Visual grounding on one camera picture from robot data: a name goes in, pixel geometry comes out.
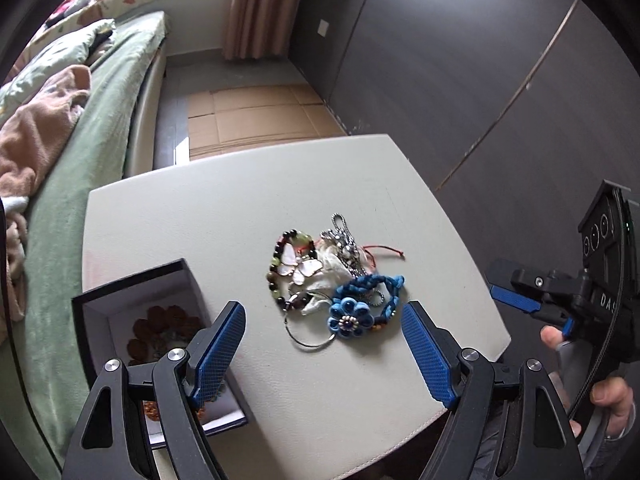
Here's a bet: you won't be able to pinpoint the white table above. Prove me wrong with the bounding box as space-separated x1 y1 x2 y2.
82 134 510 479

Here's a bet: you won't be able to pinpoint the green bed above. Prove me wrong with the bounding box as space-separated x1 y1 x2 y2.
1 11 168 479

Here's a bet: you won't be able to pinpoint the person's grey trousers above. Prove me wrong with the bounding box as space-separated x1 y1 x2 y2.
470 404 622 480

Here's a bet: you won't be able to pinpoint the dark wardrobe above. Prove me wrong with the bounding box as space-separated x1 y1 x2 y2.
290 0 640 480

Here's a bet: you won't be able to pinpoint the light green duvet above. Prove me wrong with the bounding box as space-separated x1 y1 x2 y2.
1 18 116 115

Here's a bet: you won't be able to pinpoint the blue knitted flower bracelet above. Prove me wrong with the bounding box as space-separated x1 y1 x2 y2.
326 273 407 337

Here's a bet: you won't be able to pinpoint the person's right hand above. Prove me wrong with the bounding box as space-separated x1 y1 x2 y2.
539 325 637 441

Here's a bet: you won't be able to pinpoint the flattened cardboard sheets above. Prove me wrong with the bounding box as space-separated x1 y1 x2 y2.
188 84 345 160

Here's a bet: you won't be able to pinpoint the dark jewelry box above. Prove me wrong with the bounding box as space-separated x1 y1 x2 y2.
70 257 250 450

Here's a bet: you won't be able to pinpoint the pink curtain right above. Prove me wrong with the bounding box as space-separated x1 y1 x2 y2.
222 0 300 60

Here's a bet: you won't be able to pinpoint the pink fleece blanket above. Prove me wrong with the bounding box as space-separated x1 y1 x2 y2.
1 65 91 322

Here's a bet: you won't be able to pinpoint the white shell ornament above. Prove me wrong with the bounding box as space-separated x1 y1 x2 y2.
300 240 355 315

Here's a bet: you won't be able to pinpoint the red string bracelet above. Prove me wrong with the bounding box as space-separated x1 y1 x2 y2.
360 242 407 269

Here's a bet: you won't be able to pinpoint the brown rudraksha bead bracelet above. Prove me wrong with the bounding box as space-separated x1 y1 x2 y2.
124 303 208 424

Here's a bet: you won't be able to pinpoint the dark green bead bracelet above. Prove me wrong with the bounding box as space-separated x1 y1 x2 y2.
264 227 321 311

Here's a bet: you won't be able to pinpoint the silver chain keychain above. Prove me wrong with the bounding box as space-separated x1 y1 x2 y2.
320 212 367 278

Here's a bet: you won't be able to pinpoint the white butterfly hair clip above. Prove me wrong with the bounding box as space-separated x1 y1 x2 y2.
277 252 322 285

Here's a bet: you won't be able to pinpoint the white wall socket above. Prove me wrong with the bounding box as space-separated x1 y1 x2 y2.
317 20 329 37

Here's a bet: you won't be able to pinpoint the silver ring hoop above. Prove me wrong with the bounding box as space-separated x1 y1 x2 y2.
283 304 335 351

